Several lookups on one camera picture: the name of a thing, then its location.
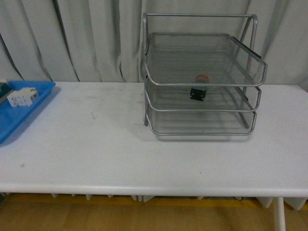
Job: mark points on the white table leg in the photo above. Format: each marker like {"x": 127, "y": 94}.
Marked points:
{"x": 279, "y": 215}

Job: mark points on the green terminal block component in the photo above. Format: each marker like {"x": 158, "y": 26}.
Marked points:
{"x": 5, "y": 90}

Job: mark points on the blue plastic tray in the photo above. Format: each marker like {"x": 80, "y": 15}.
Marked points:
{"x": 12, "y": 117}

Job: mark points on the red emergency stop button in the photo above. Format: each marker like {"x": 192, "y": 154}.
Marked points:
{"x": 199, "y": 92}

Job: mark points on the white circuit breaker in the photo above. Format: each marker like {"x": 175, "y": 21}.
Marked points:
{"x": 23, "y": 97}

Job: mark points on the silver mesh three-tier rack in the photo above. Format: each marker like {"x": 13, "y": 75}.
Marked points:
{"x": 172, "y": 60}

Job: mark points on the white curtain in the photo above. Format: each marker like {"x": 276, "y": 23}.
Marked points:
{"x": 99, "y": 40}

